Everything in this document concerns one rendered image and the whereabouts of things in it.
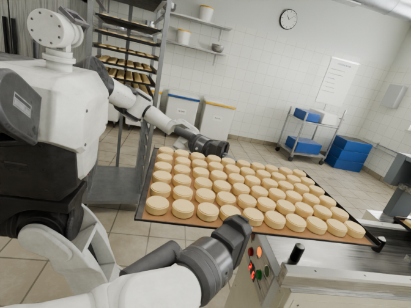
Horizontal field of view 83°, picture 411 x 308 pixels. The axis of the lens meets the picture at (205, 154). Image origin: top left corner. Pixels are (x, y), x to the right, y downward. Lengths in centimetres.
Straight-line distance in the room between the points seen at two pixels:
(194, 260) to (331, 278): 52
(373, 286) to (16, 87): 99
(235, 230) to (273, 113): 469
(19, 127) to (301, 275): 73
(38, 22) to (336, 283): 97
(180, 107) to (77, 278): 342
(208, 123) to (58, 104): 369
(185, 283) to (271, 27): 475
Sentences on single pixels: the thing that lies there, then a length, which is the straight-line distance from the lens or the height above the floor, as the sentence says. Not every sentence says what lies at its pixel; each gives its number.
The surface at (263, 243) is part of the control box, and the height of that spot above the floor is 84.
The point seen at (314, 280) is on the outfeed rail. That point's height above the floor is 88.
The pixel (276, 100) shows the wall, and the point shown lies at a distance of 506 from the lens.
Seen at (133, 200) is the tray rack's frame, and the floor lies 15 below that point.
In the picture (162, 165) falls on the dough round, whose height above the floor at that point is 107.
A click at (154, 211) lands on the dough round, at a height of 106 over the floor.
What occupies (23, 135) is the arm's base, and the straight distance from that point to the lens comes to 45.
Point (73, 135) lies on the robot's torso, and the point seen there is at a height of 118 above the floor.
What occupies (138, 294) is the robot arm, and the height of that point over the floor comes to 112.
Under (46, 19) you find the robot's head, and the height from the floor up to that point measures 138.
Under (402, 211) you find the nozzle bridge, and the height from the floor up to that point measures 88.
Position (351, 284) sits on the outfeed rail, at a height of 88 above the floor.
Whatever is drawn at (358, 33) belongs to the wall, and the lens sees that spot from 573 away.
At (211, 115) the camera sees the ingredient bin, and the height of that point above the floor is 55.
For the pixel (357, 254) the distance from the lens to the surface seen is 111.
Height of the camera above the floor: 138
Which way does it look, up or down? 21 degrees down
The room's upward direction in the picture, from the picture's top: 13 degrees clockwise
